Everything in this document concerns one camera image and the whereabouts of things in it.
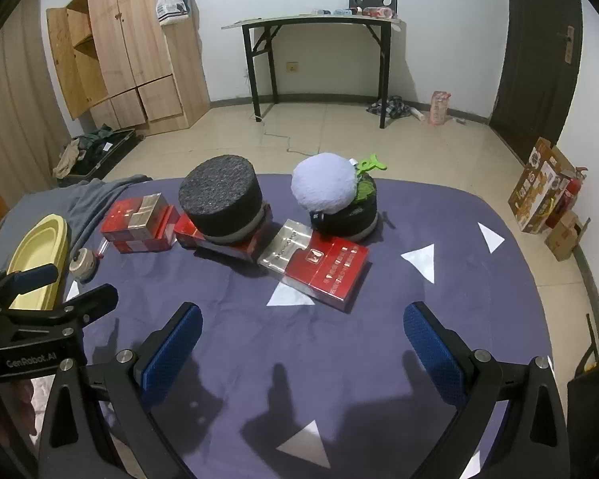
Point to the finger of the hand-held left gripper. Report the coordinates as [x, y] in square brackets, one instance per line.
[32, 275]
[97, 299]

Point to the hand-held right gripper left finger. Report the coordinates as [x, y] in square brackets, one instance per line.
[174, 354]

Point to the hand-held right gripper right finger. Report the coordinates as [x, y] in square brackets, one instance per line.
[434, 354]

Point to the yellow plastic basin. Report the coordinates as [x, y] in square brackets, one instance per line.
[35, 254]

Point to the red lighter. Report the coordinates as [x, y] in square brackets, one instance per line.
[101, 249]

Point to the red silver cigarette pack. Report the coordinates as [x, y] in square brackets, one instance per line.
[135, 214]

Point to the red cigarette carton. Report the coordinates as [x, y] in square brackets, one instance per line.
[329, 269]

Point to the black foam cylinder grey stripe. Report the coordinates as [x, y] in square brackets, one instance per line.
[219, 194]
[352, 219]

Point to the purple plush puff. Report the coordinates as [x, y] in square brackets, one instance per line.
[324, 182]

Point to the small beige round object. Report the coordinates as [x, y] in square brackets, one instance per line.
[81, 262]

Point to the grey blanket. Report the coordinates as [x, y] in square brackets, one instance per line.
[95, 199]

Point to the purple sheet with white triangles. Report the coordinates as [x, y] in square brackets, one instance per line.
[329, 359]

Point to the beige garment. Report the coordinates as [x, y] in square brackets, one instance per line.
[70, 157]

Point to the open black suitcase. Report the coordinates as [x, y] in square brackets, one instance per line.
[105, 149]

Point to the beige curtain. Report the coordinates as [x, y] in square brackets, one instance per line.
[15, 110]

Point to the dark object with yellow trim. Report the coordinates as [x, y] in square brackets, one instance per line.
[594, 409]

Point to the small plain cardboard box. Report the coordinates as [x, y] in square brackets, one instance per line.
[566, 237]

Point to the green fuzzy piece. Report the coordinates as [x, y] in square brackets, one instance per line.
[364, 190]

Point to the brown printed cardboard box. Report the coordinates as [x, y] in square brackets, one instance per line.
[539, 189]

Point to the green plastic clip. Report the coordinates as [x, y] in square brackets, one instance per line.
[368, 163]

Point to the red fire extinguisher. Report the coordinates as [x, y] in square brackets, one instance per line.
[570, 193]

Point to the white roll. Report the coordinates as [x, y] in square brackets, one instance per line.
[418, 114]

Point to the pink bag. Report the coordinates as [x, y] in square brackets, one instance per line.
[439, 107]

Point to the wooden wardrobe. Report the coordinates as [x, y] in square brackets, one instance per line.
[140, 50]

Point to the clothes pile on floor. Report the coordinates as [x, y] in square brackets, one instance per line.
[389, 107]

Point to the white plastic bag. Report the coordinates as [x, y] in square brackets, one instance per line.
[172, 7]

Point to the dark door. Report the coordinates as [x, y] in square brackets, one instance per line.
[534, 60]

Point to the red white packet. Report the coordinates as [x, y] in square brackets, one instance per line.
[379, 11]

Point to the black folding table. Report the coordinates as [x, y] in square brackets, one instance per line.
[309, 21]

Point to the small white blue item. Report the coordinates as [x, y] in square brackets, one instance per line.
[340, 11]

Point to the black chair back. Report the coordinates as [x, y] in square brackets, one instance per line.
[372, 0]

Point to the yellow wall socket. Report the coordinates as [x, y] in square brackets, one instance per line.
[292, 66]

